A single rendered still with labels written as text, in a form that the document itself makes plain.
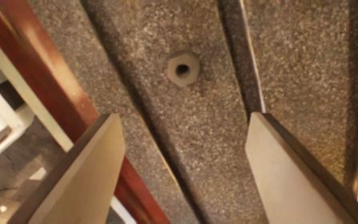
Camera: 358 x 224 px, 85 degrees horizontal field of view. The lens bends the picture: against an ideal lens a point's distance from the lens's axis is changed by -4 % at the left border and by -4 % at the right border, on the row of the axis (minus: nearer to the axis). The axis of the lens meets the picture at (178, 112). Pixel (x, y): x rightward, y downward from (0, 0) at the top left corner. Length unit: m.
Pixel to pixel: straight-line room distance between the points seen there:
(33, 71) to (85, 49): 0.07
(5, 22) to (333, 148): 0.36
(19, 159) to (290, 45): 1.72
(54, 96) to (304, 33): 0.25
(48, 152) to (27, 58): 1.36
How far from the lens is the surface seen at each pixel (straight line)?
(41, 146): 1.58
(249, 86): 0.22
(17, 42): 0.25
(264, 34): 0.19
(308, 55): 0.21
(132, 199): 0.34
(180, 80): 0.17
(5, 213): 0.61
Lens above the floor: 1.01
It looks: 60 degrees down
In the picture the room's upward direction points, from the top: 179 degrees counter-clockwise
